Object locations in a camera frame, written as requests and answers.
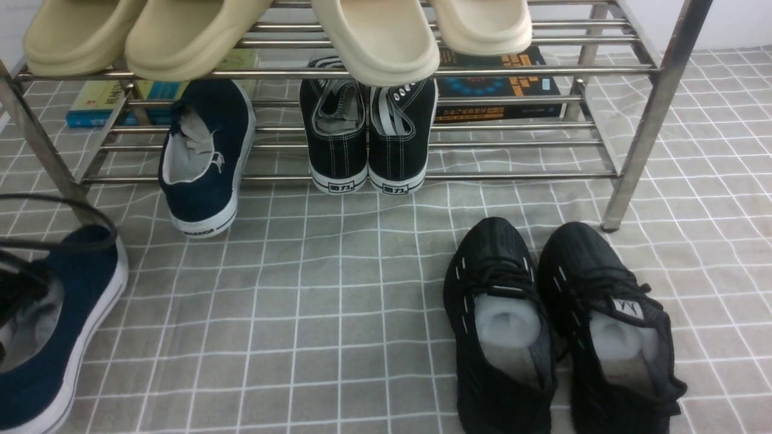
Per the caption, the black book with orange text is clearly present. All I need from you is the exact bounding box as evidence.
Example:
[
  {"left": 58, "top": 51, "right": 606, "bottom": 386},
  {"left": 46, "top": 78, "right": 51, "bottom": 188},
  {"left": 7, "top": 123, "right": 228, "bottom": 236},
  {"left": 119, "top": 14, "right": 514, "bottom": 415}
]
[{"left": 435, "top": 46, "right": 563, "bottom": 124}]

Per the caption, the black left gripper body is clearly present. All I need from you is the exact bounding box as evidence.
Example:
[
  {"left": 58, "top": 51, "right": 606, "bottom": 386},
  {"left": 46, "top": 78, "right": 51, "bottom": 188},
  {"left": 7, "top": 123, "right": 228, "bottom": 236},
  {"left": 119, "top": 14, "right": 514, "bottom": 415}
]
[{"left": 1, "top": 251, "right": 54, "bottom": 362}]

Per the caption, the right black knit sneaker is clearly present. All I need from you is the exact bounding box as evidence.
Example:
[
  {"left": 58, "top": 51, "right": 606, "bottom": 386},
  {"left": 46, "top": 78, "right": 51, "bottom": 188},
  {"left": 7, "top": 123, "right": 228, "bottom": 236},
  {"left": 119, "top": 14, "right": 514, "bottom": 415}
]
[{"left": 537, "top": 222, "right": 687, "bottom": 433}]

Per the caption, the cream slipper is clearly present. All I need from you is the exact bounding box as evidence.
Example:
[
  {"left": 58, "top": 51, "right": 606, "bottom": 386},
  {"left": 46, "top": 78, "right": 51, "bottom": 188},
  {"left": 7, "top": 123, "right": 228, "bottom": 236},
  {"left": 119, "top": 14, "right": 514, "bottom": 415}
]
[
  {"left": 311, "top": 1, "right": 440, "bottom": 87},
  {"left": 430, "top": 1, "right": 533, "bottom": 57}
]

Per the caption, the far left beige slipper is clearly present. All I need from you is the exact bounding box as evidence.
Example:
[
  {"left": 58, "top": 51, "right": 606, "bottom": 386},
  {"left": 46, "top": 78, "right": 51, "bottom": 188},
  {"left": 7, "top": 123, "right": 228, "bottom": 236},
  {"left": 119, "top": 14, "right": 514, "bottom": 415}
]
[{"left": 23, "top": 1, "right": 146, "bottom": 77}]

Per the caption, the grey checkered floor cloth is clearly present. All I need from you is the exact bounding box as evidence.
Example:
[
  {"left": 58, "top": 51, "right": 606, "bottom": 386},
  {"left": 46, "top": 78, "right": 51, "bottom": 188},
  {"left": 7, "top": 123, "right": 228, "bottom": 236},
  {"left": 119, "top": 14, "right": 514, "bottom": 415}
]
[{"left": 0, "top": 47, "right": 772, "bottom": 434}]

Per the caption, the beige slipper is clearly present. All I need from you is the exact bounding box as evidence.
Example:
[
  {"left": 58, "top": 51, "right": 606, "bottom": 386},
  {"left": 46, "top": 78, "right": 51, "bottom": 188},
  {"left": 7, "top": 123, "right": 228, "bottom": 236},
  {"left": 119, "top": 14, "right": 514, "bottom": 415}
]
[
  {"left": 23, "top": 1, "right": 146, "bottom": 77},
  {"left": 125, "top": 1, "right": 272, "bottom": 82}
]

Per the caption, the navy canvas shoe on rack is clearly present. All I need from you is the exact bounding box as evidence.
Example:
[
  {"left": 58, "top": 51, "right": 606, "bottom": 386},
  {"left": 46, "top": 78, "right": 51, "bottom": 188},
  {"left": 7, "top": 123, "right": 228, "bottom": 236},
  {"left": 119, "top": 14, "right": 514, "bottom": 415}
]
[{"left": 158, "top": 79, "right": 256, "bottom": 239}]

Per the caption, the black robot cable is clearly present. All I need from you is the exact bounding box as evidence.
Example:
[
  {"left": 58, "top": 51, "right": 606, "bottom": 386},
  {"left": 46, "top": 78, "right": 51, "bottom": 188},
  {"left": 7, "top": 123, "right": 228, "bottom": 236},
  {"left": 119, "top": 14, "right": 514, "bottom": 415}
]
[{"left": 0, "top": 193, "right": 119, "bottom": 254}]

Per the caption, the navy canvas shoe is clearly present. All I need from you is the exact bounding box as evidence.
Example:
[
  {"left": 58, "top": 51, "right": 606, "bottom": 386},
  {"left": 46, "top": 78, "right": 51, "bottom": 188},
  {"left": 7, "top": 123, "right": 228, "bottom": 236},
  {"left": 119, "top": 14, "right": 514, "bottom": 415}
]
[
  {"left": 2, "top": 225, "right": 129, "bottom": 433},
  {"left": 158, "top": 79, "right": 256, "bottom": 239}
]

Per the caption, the left black canvas sneaker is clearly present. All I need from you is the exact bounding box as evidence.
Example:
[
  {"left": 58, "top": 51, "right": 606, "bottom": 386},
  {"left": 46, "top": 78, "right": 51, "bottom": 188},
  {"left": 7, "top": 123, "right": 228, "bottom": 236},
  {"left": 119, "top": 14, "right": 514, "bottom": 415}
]
[{"left": 299, "top": 78, "right": 369, "bottom": 195}]

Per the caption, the left black knit sneaker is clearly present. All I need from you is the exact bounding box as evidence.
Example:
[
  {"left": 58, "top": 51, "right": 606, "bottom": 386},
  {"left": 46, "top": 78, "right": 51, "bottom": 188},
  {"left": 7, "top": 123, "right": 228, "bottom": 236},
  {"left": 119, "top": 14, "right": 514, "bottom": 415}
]
[{"left": 443, "top": 217, "right": 558, "bottom": 433}]

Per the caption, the far right cream slipper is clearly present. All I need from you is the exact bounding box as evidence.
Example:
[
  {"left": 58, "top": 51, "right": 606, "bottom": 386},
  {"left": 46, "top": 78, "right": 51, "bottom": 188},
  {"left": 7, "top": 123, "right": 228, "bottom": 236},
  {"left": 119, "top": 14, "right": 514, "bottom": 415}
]
[{"left": 430, "top": 1, "right": 533, "bottom": 57}]

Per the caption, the black knit sneaker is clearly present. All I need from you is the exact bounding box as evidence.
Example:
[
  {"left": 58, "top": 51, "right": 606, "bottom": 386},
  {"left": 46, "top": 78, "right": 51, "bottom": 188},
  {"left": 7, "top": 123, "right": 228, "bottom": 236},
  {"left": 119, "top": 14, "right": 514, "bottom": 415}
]
[
  {"left": 537, "top": 222, "right": 687, "bottom": 433},
  {"left": 443, "top": 217, "right": 558, "bottom": 433}
]

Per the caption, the right black canvas sneaker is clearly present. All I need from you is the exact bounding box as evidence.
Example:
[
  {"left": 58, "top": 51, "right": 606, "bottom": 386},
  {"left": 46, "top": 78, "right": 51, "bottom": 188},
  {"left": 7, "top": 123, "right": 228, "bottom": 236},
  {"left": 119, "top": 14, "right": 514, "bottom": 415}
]
[{"left": 369, "top": 78, "right": 438, "bottom": 196}]

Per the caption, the black canvas sneaker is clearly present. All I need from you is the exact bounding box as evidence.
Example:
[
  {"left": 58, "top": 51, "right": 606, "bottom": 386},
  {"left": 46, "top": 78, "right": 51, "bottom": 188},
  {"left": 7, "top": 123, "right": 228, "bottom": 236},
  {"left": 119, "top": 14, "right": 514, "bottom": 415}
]
[
  {"left": 299, "top": 78, "right": 369, "bottom": 195},
  {"left": 369, "top": 78, "right": 438, "bottom": 196}
]

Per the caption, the green and blue book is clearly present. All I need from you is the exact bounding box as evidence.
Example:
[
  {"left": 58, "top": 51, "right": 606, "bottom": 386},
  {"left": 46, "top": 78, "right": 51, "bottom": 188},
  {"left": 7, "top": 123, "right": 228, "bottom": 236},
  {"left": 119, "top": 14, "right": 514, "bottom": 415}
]
[{"left": 65, "top": 49, "right": 259, "bottom": 127}]

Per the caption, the stainless steel shoe rack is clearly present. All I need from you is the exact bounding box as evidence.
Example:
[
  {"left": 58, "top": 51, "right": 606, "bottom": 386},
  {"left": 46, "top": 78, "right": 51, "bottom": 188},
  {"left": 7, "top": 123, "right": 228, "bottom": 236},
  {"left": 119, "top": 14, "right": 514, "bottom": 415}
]
[{"left": 2, "top": 1, "right": 712, "bottom": 238}]

